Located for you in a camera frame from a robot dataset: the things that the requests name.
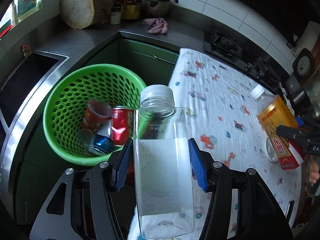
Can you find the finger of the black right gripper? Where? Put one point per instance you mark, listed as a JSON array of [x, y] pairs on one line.
[[290, 133]]

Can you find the white small jar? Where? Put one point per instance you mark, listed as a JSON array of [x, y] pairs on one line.
[[115, 15]]

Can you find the steel kitchen sink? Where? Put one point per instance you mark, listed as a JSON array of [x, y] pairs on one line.
[[21, 95]]

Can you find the orange red tea bottle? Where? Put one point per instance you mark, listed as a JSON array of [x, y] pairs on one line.
[[273, 115]]

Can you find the white cartoon print cloth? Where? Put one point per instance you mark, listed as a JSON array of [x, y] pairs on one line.
[[247, 194]]

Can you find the steel pot with black handle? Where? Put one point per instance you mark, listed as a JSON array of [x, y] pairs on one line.
[[157, 8]]

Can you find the red soda can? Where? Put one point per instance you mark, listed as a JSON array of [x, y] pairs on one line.
[[121, 124]]

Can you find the black gas stove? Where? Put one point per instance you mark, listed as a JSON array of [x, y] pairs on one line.
[[244, 55]]

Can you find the round wooden chopping block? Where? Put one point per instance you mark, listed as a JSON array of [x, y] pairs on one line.
[[80, 14]]

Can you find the red plastic cup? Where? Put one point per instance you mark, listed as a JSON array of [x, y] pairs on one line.
[[96, 113]]

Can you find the green cabinet door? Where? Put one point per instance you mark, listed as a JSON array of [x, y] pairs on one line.
[[152, 64]]

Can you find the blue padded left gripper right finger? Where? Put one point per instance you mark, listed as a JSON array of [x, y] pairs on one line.
[[199, 164]]

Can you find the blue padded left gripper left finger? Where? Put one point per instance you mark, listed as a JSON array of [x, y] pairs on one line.
[[121, 165]]

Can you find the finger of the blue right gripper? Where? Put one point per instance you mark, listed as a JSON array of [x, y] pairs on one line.
[[299, 121]]

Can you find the person right hand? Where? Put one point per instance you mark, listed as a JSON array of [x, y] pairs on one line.
[[313, 172]]

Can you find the clear plastic bottle white cap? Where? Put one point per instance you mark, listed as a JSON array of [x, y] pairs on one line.
[[163, 179]]

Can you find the white plastic lid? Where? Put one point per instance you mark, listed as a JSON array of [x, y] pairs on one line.
[[270, 152]]

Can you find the green perforated plastic basket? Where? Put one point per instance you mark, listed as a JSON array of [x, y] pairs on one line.
[[67, 104]]

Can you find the detergent jug on windowsill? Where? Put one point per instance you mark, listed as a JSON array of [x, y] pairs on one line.
[[25, 8]]

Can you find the blue white soda can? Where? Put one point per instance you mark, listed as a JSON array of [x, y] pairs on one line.
[[102, 142]]

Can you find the dark soy sauce bottle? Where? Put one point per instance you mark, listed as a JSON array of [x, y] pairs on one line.
[[130, 10]]

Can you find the pink rag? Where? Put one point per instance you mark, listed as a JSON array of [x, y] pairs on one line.
[[156, 26]]

